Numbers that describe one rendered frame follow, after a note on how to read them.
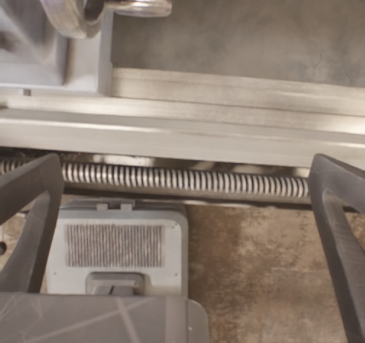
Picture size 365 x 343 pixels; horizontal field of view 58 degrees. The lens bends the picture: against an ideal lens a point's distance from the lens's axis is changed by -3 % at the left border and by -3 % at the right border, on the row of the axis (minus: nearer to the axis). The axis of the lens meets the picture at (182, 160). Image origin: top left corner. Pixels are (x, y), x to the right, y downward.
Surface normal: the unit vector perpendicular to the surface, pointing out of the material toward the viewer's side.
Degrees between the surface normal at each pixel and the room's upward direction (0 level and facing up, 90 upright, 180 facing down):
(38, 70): 62
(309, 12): 13
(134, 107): 0
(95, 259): 0
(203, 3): 22
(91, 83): 0
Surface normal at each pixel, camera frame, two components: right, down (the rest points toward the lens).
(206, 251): 0.02, 0.10
